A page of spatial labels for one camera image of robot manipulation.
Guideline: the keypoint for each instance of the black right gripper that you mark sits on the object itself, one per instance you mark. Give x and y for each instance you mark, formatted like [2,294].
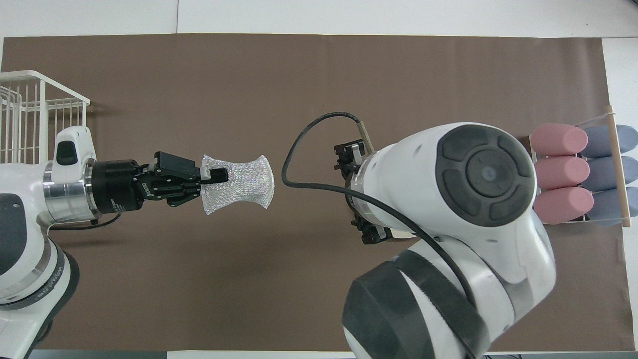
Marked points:
[351,154]

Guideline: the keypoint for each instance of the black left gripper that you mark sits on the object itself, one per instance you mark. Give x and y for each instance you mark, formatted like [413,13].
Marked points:
[124,184]

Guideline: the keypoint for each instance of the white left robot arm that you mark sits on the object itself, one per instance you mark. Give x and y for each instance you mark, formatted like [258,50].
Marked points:
[25,279]

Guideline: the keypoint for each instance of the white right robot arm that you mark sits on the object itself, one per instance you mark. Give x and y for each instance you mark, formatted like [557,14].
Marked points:
[473,249]

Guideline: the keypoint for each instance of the cream round plate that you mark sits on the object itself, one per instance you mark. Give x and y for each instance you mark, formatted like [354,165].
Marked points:
[406,234]

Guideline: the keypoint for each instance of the brown table mat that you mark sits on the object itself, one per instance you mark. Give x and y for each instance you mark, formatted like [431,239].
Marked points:
[199,274]

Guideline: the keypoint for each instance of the pink plastic cup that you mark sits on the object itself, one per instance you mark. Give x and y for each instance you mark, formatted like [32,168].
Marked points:
[558,139]
[563,205]
[560,172]

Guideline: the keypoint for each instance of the blue plastic cup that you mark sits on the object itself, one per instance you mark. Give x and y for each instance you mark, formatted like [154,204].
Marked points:
[600,141]
[603,173]
[605,207]

